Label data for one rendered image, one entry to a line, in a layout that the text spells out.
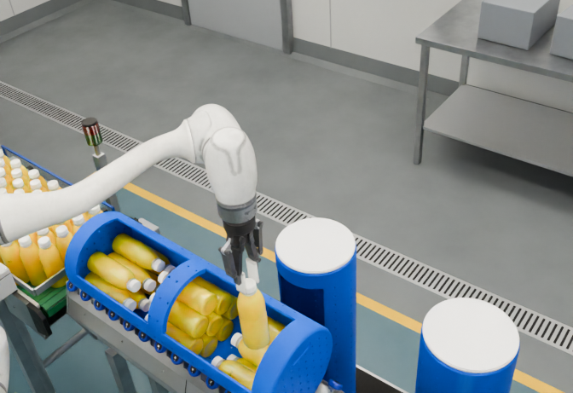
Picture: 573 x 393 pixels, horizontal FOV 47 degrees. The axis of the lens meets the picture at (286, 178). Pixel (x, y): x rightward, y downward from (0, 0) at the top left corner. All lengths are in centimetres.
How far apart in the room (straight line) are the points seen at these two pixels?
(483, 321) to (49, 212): 131
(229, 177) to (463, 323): 100
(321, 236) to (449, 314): 53
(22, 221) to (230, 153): 43
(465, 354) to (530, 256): 192
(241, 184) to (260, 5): 447
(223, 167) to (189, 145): 15
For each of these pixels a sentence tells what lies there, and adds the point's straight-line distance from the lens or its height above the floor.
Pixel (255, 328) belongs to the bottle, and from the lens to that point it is 172.
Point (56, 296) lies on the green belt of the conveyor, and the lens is 255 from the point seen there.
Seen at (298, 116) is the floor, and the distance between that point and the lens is 494.
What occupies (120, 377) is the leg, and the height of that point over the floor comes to 50.
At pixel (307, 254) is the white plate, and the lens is 229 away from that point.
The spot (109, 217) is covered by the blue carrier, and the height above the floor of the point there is 123.
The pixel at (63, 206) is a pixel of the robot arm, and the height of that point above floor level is 180.
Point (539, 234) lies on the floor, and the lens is 404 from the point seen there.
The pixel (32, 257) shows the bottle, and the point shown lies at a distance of 251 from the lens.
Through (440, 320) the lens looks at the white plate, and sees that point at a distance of 211.
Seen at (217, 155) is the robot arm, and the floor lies 184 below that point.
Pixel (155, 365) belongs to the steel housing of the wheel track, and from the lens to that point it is 226.
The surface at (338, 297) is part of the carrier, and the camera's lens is 235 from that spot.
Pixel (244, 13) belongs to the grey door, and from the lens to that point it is 597.
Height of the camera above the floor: 262
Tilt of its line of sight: 37 degrees down
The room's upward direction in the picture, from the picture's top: 4 degrees counter-clockwise
